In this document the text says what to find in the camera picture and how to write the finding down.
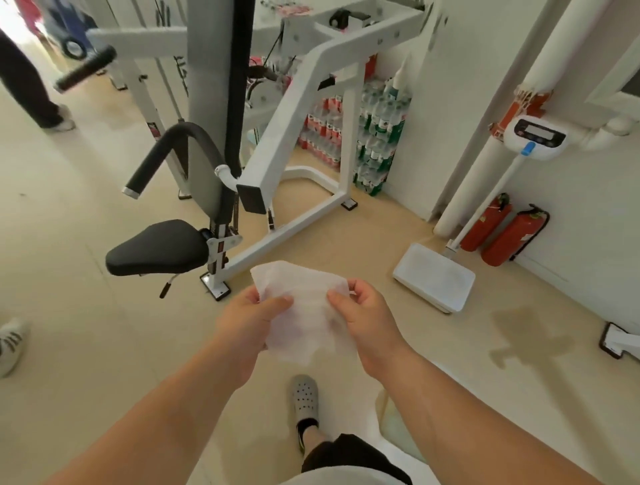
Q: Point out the person's right hand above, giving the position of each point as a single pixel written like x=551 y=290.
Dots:
x=370 y=325

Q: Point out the person's left hand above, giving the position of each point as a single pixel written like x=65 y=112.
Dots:
x=240 y=335

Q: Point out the person's left thumb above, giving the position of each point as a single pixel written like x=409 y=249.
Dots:
x=278 y=307

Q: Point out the person's right thumb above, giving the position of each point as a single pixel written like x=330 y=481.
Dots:
x=341 y=307

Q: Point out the white wet wipe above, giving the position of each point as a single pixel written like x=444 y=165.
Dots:
x=305 y=310

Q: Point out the white pipe elbow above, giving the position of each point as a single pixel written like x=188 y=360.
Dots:
x=607 y=132

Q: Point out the person's left forearm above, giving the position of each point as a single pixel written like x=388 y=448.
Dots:
x=150 y=429

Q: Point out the person's right forearm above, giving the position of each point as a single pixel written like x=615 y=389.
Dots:
x=465 y=424

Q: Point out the grey perforated clog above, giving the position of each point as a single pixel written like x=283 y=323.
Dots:
x=305 y=397

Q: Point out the white column weighing scale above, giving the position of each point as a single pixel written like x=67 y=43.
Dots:
x=435 y=280

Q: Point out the person's leg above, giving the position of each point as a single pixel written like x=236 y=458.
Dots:
x=314 y=439
x=22 y=80

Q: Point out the black gym machine seat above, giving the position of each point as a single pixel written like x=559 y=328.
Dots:
x=155 y=247

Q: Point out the black shorts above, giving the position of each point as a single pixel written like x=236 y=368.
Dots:
x=350 y=452

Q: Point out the red fire extinguisher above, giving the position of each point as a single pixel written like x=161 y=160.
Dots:
x=485 y=225
x=512 y=237

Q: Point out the white shirt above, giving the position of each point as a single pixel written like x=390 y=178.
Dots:
x=340 y=477

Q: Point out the stack of red-label water bottles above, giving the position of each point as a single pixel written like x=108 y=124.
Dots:
x=325 y=135

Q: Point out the stack of green-label water bottles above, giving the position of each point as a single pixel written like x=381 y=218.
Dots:
x=380 y=135

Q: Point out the grey gym machine back pad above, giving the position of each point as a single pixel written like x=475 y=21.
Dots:
x=209 y=100

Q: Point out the thick white vertical pipe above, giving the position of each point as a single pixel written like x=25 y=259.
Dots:
x=500 y=125

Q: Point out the white machine foot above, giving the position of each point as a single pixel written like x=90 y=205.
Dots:
x=622 y=342

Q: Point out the blue wheeled cart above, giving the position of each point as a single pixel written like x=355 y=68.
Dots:
x=70 y=25

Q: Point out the white gym machine frame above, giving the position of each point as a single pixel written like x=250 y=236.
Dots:
x=310 y=110

